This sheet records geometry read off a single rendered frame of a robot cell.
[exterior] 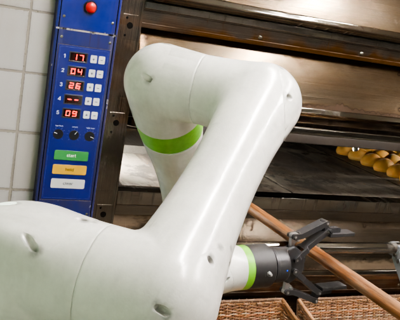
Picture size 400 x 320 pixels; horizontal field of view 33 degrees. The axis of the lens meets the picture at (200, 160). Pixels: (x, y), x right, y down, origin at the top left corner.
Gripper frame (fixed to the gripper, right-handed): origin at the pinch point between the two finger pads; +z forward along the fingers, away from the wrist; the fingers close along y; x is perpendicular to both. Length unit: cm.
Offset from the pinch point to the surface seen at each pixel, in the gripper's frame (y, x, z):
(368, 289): 1.6, 13.2, -3.5
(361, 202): 2, -52, 52
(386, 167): -2, -90, 99
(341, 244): 3.1, -17.4, 15.4
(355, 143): -20, -37, 32
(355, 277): 1.0, 8.5, -2.9
